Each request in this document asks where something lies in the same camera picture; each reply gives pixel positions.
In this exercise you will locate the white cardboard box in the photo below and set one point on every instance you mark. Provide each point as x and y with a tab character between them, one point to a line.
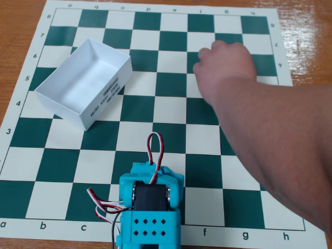
85	77

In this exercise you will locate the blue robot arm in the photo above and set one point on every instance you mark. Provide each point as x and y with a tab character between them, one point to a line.
150	223

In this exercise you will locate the bare person forearm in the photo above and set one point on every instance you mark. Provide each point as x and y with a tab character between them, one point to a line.
272	129

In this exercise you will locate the bare person hand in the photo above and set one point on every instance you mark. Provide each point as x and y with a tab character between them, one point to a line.
225	67

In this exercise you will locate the green white chessboard mat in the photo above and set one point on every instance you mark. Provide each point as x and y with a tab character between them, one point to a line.
155	103

